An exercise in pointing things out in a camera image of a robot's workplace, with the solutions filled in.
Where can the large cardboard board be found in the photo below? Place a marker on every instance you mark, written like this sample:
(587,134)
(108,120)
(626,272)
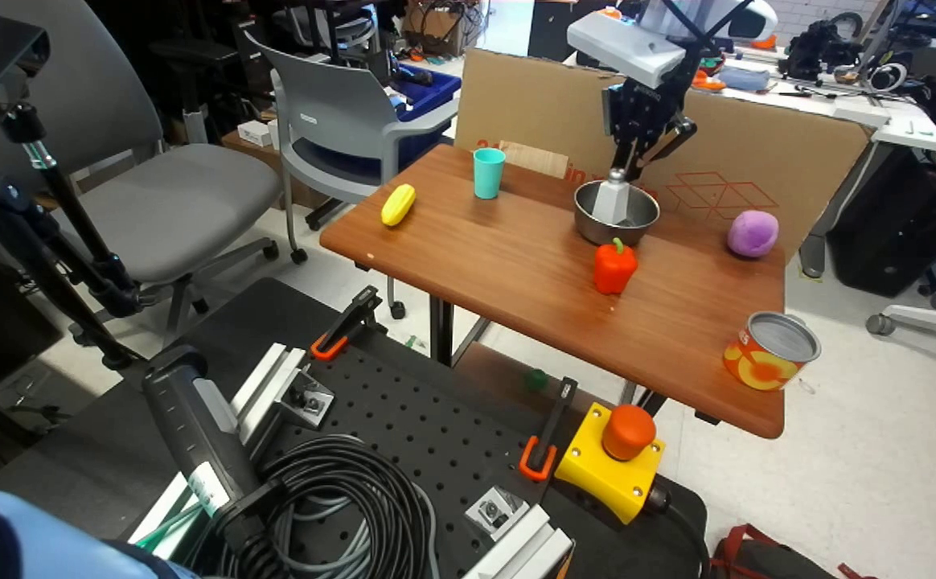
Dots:
(531,107)

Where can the black suitcase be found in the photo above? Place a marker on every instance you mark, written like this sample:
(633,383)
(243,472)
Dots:
(897,221)

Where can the black table leg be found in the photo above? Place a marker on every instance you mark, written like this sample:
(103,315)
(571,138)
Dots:
(442,330)

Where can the black tripod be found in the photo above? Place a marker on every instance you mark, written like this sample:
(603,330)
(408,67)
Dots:
(69,227)

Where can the light grey plastic chair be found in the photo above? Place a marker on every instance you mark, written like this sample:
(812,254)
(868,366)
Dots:
(349,117)

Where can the black camera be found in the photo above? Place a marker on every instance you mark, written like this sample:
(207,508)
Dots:
(3,59)

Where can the yellow emergency stop button box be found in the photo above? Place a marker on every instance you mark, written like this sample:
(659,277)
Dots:
(611,465)

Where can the white office chair base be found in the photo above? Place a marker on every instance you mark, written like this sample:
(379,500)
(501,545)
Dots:
(923,321)

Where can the small cardboard piece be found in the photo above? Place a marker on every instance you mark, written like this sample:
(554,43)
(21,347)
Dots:
(536,159)

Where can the teal plastic cup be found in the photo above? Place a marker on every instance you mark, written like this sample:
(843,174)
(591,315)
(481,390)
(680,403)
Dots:
(492,174)

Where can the grey fabric office chair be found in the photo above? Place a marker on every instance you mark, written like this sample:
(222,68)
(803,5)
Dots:
(166,204)

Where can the light blue sleeve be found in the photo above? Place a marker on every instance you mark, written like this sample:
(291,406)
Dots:
(17,542)

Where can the black backpack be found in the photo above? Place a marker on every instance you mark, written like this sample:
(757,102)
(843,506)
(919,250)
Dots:
(822,49)

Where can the white desk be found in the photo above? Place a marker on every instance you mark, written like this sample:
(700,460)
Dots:
(897,117)

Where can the small translucent white bottle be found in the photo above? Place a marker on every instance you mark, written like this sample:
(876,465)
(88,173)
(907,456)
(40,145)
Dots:
(615,196)

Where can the black perforated mounting board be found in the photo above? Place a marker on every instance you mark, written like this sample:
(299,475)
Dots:
(423,413)

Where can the red toy bell pepper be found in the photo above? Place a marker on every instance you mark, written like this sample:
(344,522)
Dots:
(613,267)

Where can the black orange clamp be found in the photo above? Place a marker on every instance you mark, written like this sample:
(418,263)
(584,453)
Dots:
(547,435)
(345,324)

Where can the yellow toy lemon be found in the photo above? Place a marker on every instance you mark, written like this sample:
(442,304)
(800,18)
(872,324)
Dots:
(396,204)

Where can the stainless steel bowl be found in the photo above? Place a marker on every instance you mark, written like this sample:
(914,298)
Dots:
(596,231)

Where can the red black bag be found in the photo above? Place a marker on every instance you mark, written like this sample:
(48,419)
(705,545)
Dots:
(768,557)

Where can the aluminium profile rail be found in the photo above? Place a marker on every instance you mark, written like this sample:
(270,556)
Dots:
(263,387)
(525,542)

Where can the purple ball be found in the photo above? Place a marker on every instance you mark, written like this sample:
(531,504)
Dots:
(754,233)

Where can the orange yellow tin can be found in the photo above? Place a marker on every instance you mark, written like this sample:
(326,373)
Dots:
(764,357)

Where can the small green object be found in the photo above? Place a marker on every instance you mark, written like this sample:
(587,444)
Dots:
(536,376)

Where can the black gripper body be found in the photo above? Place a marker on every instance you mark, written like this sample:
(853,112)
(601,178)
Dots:
(645,107)

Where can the black power strip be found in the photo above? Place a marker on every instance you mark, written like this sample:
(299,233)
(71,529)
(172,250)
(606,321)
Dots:
(197,430)

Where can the blue storage bin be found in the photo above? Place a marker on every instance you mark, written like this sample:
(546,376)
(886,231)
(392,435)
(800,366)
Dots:
(430,90)

